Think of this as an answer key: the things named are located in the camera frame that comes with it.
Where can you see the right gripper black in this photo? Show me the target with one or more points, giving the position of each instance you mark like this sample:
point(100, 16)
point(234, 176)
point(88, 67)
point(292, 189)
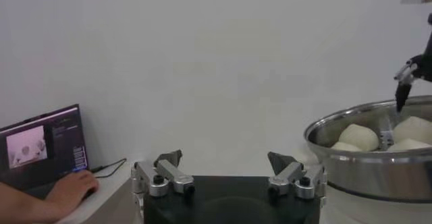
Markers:
point(426, 65)

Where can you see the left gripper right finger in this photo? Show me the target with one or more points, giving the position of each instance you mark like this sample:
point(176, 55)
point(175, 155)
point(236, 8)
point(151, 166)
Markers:
point(287, 174)

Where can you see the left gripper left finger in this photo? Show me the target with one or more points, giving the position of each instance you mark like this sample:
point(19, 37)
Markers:
point(172, 173)

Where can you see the white steamed baozi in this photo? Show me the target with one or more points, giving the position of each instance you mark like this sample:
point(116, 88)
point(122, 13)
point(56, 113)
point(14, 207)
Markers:
point(408, 145)
point(344, 147)
point(357, 137)
point(413, 129)

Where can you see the stainless steel steamer basket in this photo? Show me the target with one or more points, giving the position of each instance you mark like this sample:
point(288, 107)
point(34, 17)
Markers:
point(371, 174)

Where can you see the person's bare hand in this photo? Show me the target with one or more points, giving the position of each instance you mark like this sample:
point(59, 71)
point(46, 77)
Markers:
point(71, 191)

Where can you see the white side table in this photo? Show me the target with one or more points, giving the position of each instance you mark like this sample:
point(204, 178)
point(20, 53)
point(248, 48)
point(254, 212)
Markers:
point(111, 198)

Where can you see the cream electric cooker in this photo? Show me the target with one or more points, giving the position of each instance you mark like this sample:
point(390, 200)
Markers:
point(371, 213)

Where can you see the black laptop dark screen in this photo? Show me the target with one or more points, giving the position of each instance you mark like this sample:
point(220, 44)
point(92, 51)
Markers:
point(64, 137)

